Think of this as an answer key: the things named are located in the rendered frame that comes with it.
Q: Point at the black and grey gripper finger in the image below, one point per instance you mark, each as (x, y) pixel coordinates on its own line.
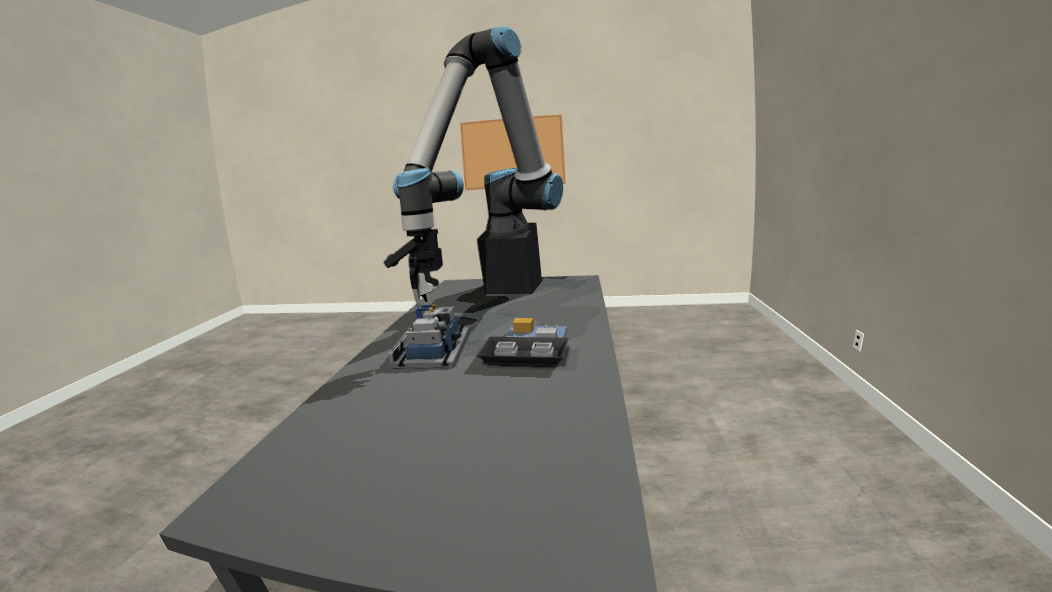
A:
(418, 283)
(431, 280)

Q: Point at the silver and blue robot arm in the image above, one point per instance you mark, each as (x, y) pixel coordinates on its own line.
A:
(536, 188)

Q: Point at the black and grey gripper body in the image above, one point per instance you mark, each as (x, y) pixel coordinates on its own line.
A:
(425, 253)

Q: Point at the yellow brass block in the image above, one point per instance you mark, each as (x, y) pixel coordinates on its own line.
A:
(523, 325)

